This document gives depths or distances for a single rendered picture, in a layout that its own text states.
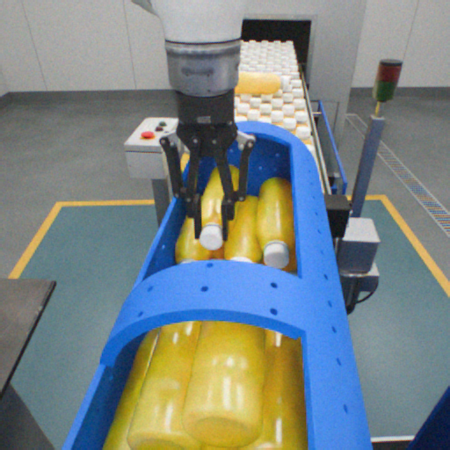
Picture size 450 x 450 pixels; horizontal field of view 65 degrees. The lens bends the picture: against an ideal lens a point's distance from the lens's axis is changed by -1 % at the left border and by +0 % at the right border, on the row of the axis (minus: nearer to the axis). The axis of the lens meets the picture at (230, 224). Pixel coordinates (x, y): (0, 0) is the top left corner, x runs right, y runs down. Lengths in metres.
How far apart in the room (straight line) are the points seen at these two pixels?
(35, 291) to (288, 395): 0.49
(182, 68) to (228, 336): 0.29
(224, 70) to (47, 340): 1.76
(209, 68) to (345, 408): 0.36
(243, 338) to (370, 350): 1.58
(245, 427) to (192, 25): 0.39
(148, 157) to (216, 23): 0.60
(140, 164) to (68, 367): 1.15
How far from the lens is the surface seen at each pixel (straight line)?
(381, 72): 1.16
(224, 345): 0.35
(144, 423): 0.37
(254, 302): 0.33
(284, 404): 0.38
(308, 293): 0.37
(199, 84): 0.44
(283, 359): 0.40
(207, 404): 0.32
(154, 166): 0.99
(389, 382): 1.84
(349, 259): 1.09
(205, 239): 0.59
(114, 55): 5.09
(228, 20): 0.43
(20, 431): 0.90
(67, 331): 2.02
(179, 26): 0.43
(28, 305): 0.70
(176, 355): 0.40
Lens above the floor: 1.48
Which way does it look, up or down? 36 degrees down
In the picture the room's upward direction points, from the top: straight up
